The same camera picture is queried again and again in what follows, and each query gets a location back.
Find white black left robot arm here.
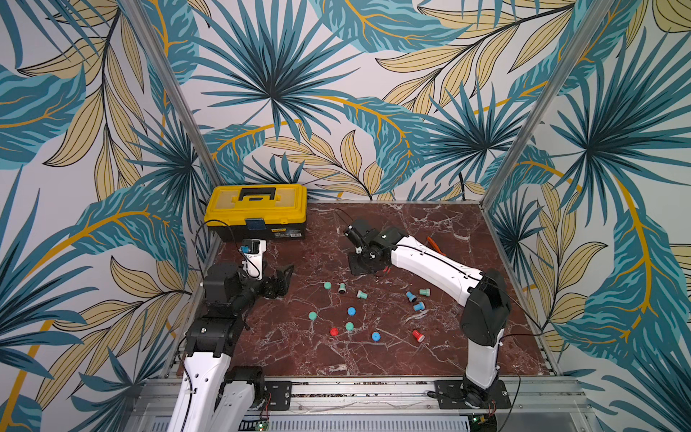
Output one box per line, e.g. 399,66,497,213
167,262,294,431

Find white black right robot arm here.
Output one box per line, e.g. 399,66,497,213
345,220,512,410

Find yellow black toolbox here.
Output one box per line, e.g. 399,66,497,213
204,184,308,242

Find orange handled pliers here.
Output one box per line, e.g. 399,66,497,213
426,237,446,256

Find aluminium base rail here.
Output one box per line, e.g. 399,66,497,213
237,376,601,431

